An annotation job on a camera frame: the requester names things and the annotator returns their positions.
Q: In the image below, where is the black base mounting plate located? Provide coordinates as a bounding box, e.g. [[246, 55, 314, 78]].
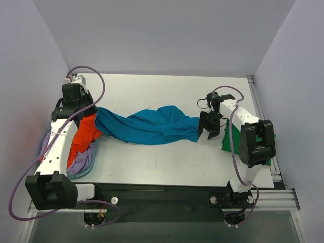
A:
[[76, 183, 254, 223]]

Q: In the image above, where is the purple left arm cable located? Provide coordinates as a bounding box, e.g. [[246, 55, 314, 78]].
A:
[[9, 65, 121, 227]]

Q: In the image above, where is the lavender t shirt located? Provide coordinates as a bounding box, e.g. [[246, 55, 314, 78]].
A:
[[40, 131, 97, 175]]

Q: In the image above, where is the orange t shirt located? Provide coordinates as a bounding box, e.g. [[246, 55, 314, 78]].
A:
[[36, 115, 102, 175]]

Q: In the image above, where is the clear blue plastic bin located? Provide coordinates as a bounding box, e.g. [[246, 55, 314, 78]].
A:
[[40, 121, 100, 181]]

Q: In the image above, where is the green folded t shirt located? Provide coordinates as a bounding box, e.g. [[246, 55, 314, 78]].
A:
[[222, 120, 276, 168]]

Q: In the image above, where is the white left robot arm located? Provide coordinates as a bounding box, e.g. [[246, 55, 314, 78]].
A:
[[25, 76, 102, 210]]

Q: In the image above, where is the aluminium frame rail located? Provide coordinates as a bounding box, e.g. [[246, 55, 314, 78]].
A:
[[27, 74, 301, 213]]

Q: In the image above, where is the teal blue t shirt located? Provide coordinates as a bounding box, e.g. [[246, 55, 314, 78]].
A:
[[95, 105, 199, 145]]

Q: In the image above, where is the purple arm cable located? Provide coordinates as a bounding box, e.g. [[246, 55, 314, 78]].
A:
[[9, 65, 121, 227], [211, 85, 259, 226]]

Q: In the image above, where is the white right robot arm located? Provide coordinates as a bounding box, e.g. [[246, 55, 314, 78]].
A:
[[198, 91, 276, 207]]

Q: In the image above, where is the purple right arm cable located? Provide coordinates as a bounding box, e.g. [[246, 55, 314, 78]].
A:
[[211, 85, 259, 226]]

